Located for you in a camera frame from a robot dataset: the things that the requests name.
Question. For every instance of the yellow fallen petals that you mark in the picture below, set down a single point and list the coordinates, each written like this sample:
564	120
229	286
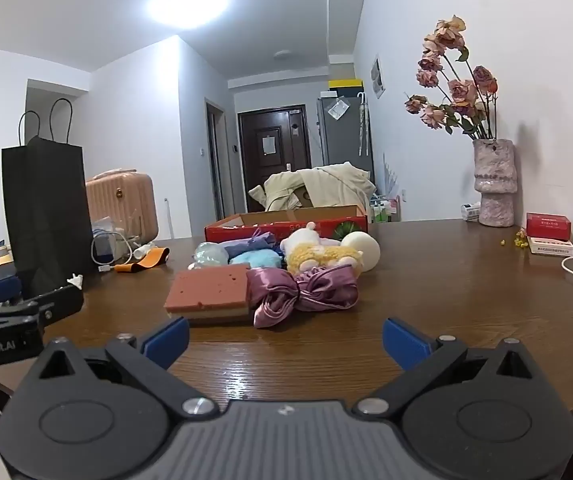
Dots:
518	237

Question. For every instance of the dark brown door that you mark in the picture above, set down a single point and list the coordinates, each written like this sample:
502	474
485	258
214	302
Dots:
274	175

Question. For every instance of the black paper bag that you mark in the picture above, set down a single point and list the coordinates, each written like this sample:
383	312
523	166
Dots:
46	210

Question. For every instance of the white flat box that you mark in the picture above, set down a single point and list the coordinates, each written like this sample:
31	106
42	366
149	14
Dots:
551	246

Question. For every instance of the yellow plush toy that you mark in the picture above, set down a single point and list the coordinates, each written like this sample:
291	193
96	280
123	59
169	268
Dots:
316	255

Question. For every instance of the shelf of bottles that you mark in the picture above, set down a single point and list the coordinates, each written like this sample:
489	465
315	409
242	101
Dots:
384	210

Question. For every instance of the blue plush toy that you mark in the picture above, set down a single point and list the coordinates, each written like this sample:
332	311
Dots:
256	260

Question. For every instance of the yellow box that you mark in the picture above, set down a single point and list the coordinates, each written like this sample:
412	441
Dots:
345	83

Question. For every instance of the grey refrigerator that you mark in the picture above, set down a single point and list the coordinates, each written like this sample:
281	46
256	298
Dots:
341	140

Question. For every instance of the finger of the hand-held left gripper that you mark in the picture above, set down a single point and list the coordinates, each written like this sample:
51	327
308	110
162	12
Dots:
61	300

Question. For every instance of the hanging umbrella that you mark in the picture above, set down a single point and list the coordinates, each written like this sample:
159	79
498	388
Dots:
363	125

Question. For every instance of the wall poster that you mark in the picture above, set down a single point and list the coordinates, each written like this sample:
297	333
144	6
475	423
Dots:
378	77

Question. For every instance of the paper notice on door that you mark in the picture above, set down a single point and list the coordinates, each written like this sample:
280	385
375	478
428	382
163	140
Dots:
270	145

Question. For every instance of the red small box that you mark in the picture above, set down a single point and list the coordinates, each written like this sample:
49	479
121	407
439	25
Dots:
547	226

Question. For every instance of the white foam ball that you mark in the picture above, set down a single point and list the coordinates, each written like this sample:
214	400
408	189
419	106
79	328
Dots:
364	252

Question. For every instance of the wooden chair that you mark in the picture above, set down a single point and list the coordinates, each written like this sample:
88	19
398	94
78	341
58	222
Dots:
300	197

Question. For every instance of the pink textured vase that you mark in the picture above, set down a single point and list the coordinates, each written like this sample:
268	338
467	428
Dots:
495	185

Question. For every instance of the ceiling light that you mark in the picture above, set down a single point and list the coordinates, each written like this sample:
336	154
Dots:
189	1

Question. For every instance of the clear plastic container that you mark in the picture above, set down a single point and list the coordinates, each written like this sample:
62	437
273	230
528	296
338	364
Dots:
109	240

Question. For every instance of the beige coat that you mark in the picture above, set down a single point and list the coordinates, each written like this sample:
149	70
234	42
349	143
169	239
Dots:
326	185

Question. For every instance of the white mop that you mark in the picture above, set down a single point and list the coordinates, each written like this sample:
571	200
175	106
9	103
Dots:
169	217

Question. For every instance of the pink hard suitcase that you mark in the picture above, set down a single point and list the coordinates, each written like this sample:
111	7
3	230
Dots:
126	205

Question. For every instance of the paper sheet on refrigerator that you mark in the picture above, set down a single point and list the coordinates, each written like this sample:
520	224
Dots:
338	109

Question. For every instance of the white tube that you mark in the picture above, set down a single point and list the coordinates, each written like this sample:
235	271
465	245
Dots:
145	248

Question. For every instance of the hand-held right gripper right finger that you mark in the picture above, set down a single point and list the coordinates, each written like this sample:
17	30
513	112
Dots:
405	342

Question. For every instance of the purple satin hair band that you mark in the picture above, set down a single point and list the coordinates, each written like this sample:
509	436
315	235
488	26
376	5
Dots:
296	292

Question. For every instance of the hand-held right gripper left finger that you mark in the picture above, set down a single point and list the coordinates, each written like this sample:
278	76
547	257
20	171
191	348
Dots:
167	342

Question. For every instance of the dried pink roses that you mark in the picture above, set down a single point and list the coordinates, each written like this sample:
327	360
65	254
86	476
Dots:
458	95

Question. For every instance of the small white fuzzy toy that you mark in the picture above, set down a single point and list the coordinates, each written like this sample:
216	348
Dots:
75	281

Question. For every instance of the red cardboard box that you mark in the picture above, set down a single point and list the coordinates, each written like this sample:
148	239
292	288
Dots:
276	227

